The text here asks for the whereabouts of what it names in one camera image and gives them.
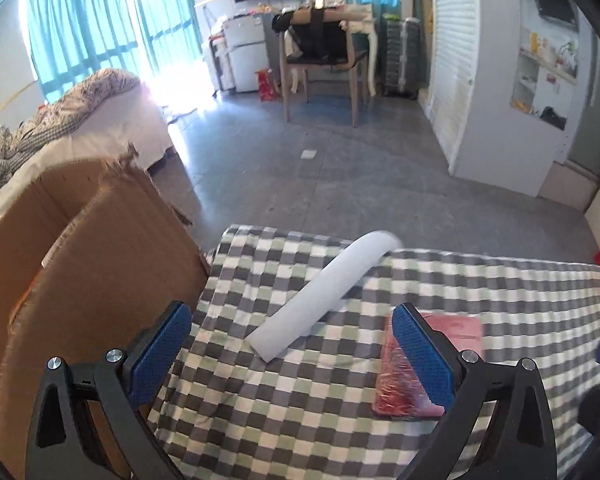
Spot checkered tablecloth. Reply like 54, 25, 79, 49
148, 224, 600, 479

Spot brown cardboard box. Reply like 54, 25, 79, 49
0, 154, 210, 478

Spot patterned duvet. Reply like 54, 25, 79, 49
0, 68, 140, 189

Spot red bag on floor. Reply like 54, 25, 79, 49
256, 68, 279, 102

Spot white louvered wardrobe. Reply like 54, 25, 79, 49
425, 0, 480, 174

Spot blue curtains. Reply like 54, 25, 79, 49
26, 0, 202, 107

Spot white mini fridge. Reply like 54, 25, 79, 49
223, 14, 270, 93

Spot black bag on chair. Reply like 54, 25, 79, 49
272, 9, 349, 66

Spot wooden chair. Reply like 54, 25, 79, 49
276, 6, 368, 127

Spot dark suitcase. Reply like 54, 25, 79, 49
382, 15, 422, 100

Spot white dressing table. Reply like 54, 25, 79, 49
335, 3, 379, 96

